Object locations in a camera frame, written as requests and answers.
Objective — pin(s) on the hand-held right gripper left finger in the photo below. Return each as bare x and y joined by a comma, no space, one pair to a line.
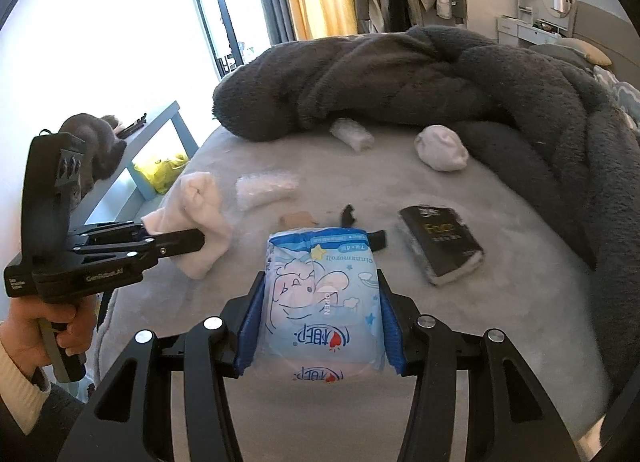
248,329

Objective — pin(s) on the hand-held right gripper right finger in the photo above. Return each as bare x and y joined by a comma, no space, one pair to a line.
392,337

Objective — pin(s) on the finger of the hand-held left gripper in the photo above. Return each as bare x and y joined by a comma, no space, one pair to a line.
112,231
175,243

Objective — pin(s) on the pale pink towel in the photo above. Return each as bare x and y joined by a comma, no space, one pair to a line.
202,207

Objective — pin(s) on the blue printed tissue packet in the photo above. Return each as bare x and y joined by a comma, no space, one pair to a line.
324,302

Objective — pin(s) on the white sock ball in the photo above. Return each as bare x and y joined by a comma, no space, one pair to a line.
440,146

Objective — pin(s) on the bubble wrap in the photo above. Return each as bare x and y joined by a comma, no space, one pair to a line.
352,134

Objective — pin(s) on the person's left forearm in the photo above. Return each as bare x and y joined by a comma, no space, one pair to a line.
20,392

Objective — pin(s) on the person's left hand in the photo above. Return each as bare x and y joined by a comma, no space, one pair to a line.
30,329

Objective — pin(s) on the yellow plastic bag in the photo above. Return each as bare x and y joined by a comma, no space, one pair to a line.
160,171

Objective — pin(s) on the grey plush animal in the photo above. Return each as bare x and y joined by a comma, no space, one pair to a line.
95,151

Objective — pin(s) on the grey-blue side table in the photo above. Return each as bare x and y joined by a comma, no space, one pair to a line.
150,151

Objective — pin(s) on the black tissue packet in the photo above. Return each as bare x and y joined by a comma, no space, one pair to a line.
442,246

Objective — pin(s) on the clear plastic packet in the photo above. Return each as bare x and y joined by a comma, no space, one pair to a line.
265,189

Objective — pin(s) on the black clip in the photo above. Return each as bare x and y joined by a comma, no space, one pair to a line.
132,125

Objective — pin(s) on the light grey bed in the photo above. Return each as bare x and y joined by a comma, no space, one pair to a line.
350,181

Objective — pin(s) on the dark grey fleece blanket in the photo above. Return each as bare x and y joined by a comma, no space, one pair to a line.
425,76

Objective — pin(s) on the patterned blue bedding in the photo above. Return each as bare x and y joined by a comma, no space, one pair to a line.
622,89

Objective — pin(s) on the white vanity desk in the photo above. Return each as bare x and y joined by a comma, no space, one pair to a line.
532,26

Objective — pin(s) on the beige pillow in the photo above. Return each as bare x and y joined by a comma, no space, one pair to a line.
592,52

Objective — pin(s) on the grey padded headboard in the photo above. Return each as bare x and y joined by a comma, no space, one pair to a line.
602,16

